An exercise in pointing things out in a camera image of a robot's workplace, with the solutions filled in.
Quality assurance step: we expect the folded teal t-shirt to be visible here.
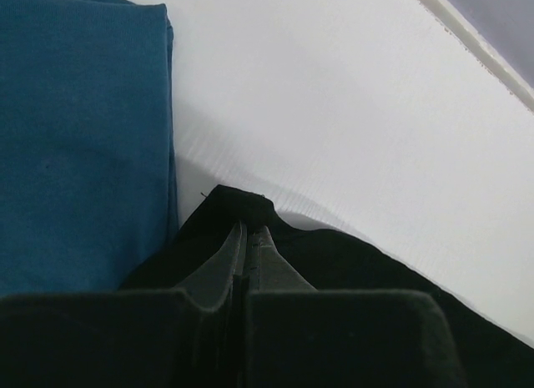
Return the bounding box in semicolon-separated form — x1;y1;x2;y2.
1;0;178;295

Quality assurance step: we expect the black t-shirt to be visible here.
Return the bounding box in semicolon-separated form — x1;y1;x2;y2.
120;185;533;387

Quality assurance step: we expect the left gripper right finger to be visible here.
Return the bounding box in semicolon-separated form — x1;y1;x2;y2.
244;229;466;387

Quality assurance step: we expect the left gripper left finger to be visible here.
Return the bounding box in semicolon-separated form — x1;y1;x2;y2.
1;224;247;387

